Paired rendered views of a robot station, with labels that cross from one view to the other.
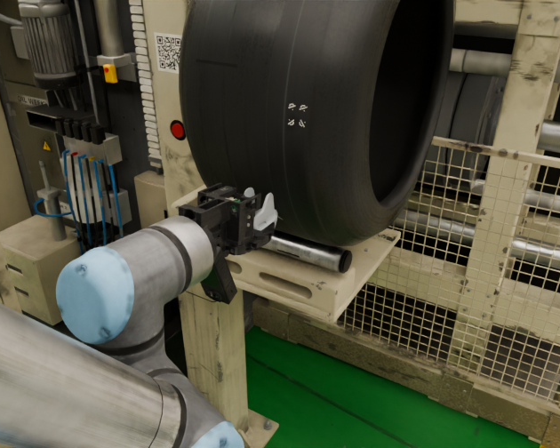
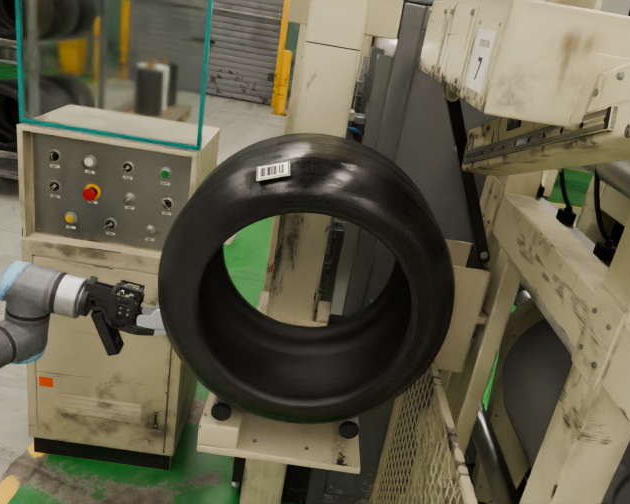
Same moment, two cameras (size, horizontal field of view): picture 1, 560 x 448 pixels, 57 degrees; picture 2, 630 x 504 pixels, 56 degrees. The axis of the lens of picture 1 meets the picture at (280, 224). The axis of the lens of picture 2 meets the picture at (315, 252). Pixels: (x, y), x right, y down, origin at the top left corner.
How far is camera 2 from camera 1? 1.16 m
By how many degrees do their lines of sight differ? 51
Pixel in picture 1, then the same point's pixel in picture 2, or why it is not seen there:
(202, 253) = (65, 299)
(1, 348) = not seen: outside the picture
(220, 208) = (103, 289)
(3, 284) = not seen: hidden behind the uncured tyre
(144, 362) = (9, 323)
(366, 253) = (301, 449)
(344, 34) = (183, 229)
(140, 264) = (26, 278)
